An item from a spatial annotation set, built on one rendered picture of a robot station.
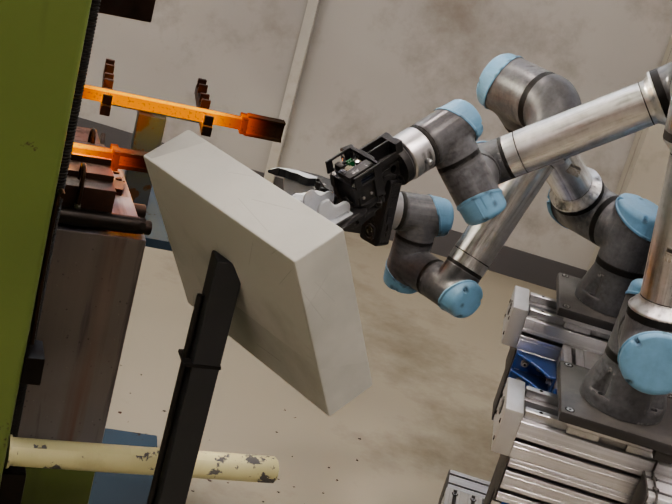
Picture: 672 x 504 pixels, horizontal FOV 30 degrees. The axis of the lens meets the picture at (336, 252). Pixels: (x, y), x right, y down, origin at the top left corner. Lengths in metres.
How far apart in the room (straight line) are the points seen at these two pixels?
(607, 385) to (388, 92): 2.97
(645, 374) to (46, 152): 0.99
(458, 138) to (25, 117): 0.68
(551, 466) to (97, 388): 0.81
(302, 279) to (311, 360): 0.15
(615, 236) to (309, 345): 1.18
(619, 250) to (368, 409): 1.34
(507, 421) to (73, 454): 0.75
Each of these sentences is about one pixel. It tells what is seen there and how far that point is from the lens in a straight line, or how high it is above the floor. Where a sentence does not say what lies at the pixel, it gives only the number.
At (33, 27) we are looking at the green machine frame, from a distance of 1.69.
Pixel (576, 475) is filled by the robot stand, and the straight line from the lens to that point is 2.28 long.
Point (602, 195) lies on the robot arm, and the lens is 2.71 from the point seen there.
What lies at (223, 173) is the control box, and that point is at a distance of 1.67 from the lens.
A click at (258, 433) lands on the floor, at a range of 3.49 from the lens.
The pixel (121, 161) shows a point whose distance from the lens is 2.22.
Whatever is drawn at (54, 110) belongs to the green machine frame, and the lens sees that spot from 1.72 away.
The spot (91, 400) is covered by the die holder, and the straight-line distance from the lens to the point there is 2.25.
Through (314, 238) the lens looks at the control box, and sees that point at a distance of 1.53.
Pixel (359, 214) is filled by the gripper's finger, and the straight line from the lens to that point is 1.90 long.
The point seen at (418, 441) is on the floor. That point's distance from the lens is 3.70.
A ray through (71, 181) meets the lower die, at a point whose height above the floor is 0.98.
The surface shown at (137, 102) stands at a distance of 2.62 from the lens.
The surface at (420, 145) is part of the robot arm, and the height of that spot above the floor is 1.21.
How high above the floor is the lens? 1.71
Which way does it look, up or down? 20 degrees down
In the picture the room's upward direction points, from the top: 16 degrees clockwise
